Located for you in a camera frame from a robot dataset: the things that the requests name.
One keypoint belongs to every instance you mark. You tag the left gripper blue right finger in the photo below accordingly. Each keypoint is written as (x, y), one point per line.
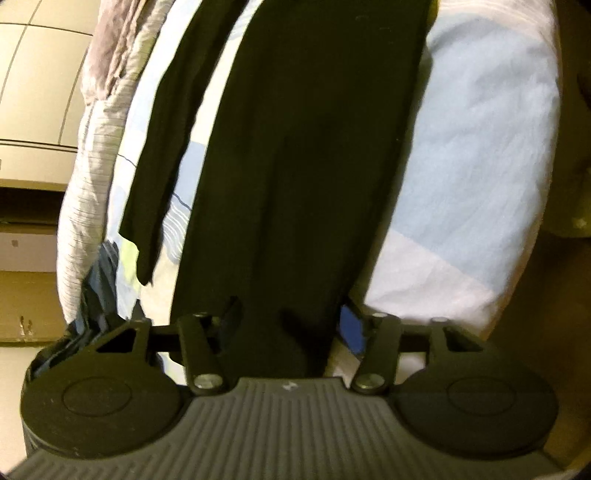
(357, 328)

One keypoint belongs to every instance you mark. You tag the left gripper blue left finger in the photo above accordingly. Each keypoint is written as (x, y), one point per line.
(225, 325)

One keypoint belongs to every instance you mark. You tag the black trousers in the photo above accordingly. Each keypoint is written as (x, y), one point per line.
(297, 174)

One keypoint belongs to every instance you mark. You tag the blue denim jeans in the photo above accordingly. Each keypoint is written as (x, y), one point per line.
(96, 316)

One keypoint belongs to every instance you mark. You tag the white striped duvet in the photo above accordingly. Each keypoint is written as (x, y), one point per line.
(83, 216)

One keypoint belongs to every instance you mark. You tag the pink folded cloth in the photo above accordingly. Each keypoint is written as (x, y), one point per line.
(118, 23)

